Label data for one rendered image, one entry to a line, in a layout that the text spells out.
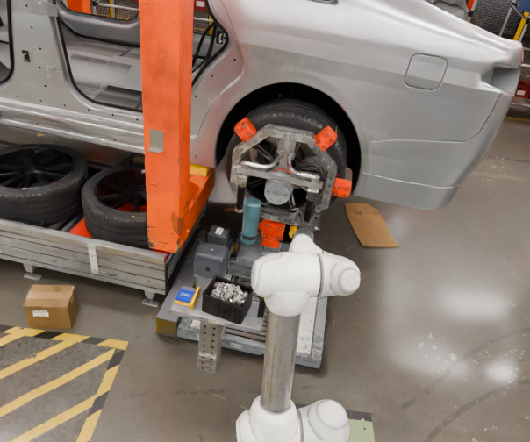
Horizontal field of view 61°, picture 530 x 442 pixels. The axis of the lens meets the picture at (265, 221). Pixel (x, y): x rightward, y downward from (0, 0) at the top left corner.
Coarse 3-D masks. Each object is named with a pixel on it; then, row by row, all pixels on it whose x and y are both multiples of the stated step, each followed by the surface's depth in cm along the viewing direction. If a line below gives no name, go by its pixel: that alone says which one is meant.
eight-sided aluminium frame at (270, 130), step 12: (264, 132) 222; (276, 132) 221; (288, 132) 220; (300, 132) 224; (312, 132) 223; (240, 144) 233; (252, 144) 227; (312, 144) 221; (240, 156) 237; (324, 156) 224; (336, 168) 228; (324, 192) 235; (324, 204) 239; (264, 216) 251; (276, 216) 249; (288, 216) 255
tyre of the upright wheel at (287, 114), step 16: (256, 112) 237; (272, 112) 228; (288, 112) 225; (304, 112) 228; (320, 112) 237; (256, 128) 231; (304, 128) 226; (320, 128) 225; (336, 128) 239; (336, 144) 229; (336, 160) 233; (336, 176) 238
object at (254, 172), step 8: (240, 168) 214; (248, 168) 215; (256, 176) 215; (264, 176) 215; (272, 176) 214; (280, 176) 213; (288, 176) 213; (296, 176) 214; (296, 184) 214; (304, 184) 213; (312, 184) 212; (320, 184) 212
